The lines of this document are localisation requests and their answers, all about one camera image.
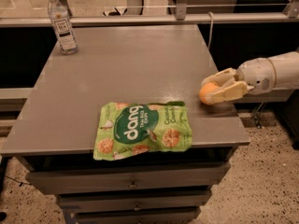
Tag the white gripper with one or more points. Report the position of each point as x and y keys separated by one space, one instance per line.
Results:
x=255 y=75

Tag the orange fruit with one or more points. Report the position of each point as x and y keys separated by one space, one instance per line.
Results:
x=206 y=92

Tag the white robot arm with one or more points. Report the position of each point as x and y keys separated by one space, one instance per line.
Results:
x=287 y=70

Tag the green rice chip bag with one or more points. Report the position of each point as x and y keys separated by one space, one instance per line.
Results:
x=125 y=130

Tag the grey metal railing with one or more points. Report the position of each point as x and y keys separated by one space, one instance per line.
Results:
x=30 y=13

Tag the grey drawer cabinet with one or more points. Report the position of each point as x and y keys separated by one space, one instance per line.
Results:
x=55 y=133

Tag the clear water bottle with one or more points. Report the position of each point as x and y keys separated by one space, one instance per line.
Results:
x=63 y=29

